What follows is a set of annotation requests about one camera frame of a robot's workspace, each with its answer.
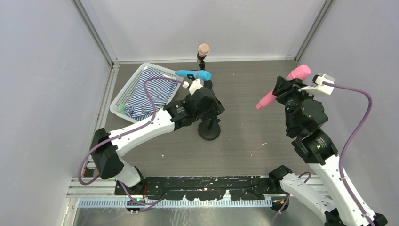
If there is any black microphone stand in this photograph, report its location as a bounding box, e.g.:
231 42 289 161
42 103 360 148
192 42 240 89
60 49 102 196
197 52 213 89
198 117 221 141

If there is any pink microphone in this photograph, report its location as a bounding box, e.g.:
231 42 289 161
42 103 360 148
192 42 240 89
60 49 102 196
256 65 311 110

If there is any blue microphone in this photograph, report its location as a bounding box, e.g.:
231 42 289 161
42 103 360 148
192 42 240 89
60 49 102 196
175 70 211 81

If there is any beige microphone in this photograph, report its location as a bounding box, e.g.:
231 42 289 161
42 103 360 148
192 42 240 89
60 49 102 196
197 43 210 62

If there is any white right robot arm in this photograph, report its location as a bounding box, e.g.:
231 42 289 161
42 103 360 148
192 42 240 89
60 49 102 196
269 75 388 226

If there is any blue striped cloth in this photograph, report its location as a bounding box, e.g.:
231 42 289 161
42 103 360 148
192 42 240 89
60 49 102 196
125 67 178 121

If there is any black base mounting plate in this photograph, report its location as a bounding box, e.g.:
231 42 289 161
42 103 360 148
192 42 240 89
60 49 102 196
127 176 284 201

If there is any green cloth in basket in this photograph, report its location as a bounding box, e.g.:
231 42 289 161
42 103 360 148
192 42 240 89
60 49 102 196
118 104 128 115

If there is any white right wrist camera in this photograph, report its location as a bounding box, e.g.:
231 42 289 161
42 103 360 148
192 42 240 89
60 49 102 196
299 74 335 96

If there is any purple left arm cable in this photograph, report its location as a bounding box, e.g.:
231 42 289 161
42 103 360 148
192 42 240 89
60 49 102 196
77 76 189 186

